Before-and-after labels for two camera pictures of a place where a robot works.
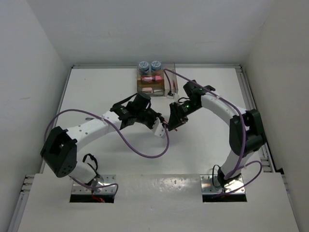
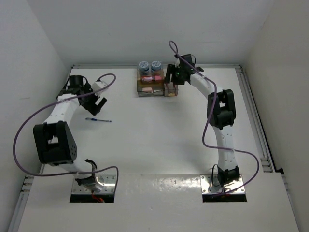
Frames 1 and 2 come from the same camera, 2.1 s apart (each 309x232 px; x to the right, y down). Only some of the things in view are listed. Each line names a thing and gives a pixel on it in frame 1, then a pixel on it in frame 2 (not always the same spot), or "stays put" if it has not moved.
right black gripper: (176, 116) -> (170, 67)
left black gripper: (155, 114) -> (93, 108)
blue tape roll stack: (144, 66) stays put
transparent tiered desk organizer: (150, 78) stays put
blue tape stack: (156, 65) stays put
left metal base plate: (77, 188) stays put
